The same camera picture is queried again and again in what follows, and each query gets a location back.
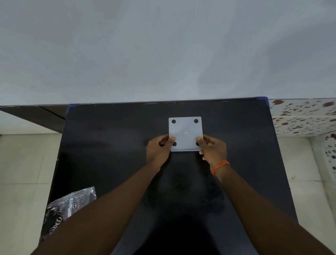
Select person's right hand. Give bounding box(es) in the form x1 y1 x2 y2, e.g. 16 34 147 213
197 135 228 170

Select person's left hand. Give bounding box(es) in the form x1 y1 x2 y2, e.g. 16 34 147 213
146 135 176 171

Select white square card with dots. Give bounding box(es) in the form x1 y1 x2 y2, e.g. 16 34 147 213
169 117 202 152

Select person's right forearm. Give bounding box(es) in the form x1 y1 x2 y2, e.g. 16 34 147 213
216 165 334 255

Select person's left forearm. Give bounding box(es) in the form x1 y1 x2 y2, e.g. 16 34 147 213
31 163 161 255

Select orange thread wristband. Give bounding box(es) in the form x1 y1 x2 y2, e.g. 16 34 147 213
211 160 230 177

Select black plastic packet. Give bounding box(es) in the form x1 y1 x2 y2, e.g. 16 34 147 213
39 187 97 243

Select dark wooden skirting board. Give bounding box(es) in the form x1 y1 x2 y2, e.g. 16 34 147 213
0 105 69 134

